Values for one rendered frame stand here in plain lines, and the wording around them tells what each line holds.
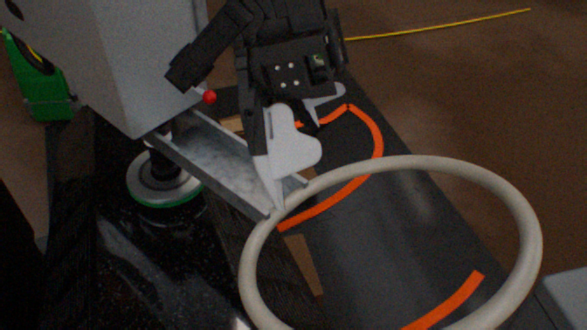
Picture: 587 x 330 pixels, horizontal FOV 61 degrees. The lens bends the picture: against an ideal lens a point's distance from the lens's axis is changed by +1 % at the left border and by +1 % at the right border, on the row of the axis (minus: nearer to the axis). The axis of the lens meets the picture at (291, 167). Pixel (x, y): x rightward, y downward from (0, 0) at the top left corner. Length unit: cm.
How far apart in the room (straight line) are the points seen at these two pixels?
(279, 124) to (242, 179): 65
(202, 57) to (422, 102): 265
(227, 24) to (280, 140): 10
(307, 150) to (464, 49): 321
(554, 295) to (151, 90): 98
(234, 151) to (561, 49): 300
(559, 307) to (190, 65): 102
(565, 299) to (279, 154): 96
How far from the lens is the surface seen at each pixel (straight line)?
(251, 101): 41
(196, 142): 117
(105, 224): 139
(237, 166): 110
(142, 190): 136
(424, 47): 354
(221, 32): 43
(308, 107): 53
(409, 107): 299
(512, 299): 72
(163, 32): 106
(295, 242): 209
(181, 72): 47
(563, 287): 130
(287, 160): 42
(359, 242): 226
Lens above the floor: 184
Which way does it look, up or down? 46 degrees down
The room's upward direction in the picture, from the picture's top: straight up
